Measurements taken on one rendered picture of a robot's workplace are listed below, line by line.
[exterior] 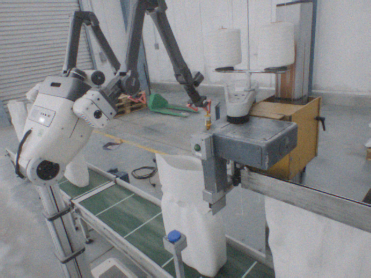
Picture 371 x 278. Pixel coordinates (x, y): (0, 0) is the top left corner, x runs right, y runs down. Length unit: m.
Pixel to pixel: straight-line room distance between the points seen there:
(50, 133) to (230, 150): 0.74
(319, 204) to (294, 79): 0.57
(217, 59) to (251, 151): 0.50
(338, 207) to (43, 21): 8.28
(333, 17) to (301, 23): 4.87
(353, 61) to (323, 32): 0.80
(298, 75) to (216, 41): 0.40
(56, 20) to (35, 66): 1.40
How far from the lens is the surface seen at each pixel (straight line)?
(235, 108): 1.08
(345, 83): 6.24
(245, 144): 0.95
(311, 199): 1.12
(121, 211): 2.40
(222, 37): 1.27
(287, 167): 1.27
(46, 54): 8.61
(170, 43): 1.35
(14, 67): 8.38
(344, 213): 1.11
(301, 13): 1.34
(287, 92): 1.39
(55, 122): 1.25
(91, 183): 2.96
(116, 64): 1.87
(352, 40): 6.12
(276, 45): 1.14
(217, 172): 1.10
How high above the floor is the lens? 1.69
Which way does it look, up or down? 21 degrees down
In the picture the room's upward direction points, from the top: 7 degrees counter-clockwise
